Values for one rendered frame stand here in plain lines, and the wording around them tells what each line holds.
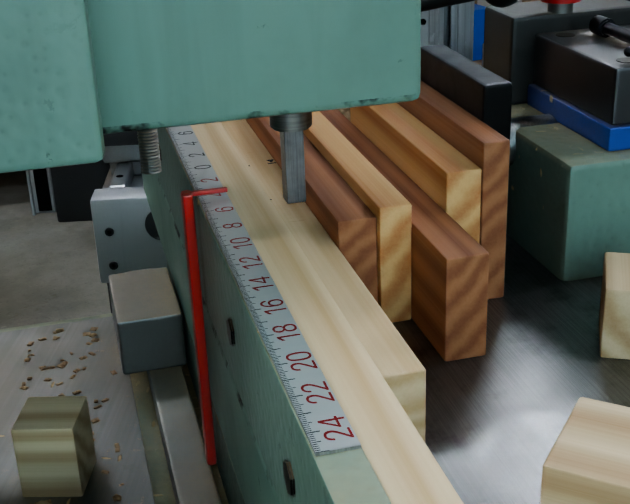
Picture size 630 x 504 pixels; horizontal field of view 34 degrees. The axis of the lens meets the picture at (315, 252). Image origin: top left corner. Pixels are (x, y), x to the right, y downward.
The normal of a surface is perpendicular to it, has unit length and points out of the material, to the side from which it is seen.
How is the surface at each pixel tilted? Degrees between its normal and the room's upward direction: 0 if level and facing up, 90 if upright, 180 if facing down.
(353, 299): 0
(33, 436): 90
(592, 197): 90
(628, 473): 0
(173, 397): 0
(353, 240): 90
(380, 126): 90
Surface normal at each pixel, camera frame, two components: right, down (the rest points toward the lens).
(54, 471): -0.03, 0.40
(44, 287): -0.04, -0.91
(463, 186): 0.25, 0.38
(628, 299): -0.24, 0.40
